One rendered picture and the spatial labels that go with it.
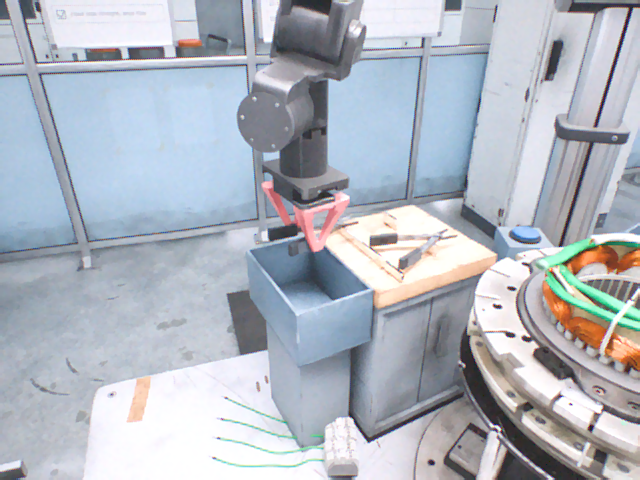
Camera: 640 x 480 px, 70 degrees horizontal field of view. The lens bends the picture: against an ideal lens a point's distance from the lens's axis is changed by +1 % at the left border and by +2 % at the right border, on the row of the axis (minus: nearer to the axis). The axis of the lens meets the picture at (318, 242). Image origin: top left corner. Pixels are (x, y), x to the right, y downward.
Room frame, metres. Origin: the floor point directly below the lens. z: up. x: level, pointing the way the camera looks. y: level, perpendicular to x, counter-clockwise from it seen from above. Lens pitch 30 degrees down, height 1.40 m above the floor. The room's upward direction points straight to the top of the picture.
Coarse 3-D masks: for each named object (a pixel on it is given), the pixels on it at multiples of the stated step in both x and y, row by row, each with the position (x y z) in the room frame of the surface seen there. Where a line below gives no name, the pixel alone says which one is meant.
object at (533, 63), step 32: (512, 0) 2.71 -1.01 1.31; (544, 0) 2.48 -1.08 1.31; (512, 32) 2.66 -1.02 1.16; (544, 32) 2.44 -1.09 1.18; (576, 32) 2.46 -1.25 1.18; (512, 64) 2.61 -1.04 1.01; (544, 64) 2.42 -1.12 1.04; (576, 64) 2.47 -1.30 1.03; (512, 96) 2.56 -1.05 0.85; (544, 96) 2.43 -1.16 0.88; (480, 128) 2.77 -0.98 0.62; (512, 128) 2.51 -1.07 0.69; (544, 128) 2.44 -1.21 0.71; (480, 160) 2.72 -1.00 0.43; (512, 160) 2.46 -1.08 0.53; (544, 160) 2.46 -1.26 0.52; (480, 192) 2.67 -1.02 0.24; (512, 192) 2.43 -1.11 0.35; (608, 192) 2.63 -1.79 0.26; (480, 224) 2.63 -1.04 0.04; (512, 224) 2.43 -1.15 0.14
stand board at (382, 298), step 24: (384, 216) 0.67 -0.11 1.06; (408, 216) 0.67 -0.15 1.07; (336, 240) 0.59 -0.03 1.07; (456, 240) 0.59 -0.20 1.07; (360, 264) 0.52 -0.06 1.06; (432, 264) 0.52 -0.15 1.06; (456, 264) 0.52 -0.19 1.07; (480, 264) 0.54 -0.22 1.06; (384, 288) 0.47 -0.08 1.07; (408, 288) 0.48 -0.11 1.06; (432, 288) 0.50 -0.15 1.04
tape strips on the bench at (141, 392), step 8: (136, 384) 0.58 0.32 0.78; (144, 384) 0.58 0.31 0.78; (136, 392) 0.56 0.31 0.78; (144, 392) 0.56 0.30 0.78; (136, 400) 0.54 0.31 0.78; (144, 400) 0.54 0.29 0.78; (136, 408) 0.53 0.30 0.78; (144, 408) 0.53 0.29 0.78; (128, 416) 0.51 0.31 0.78; (136, 416) 0.51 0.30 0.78
